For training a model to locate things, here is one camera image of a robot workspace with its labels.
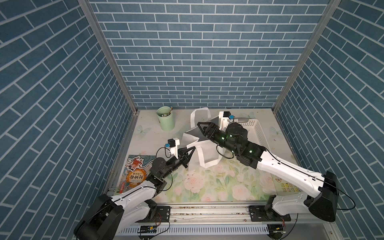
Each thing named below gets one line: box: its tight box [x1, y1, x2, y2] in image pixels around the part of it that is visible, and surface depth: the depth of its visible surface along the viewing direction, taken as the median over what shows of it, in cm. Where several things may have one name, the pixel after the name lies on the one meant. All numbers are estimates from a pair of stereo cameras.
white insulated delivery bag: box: [182, 107, 224, 170], surface depth 74 cm
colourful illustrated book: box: [116, 154, 156, 194], surface depth 90 cm
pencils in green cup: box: [157, 107, 173, 117], surface depth 98 cm
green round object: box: [156, 106, 175, 132], surface depth 104 cm
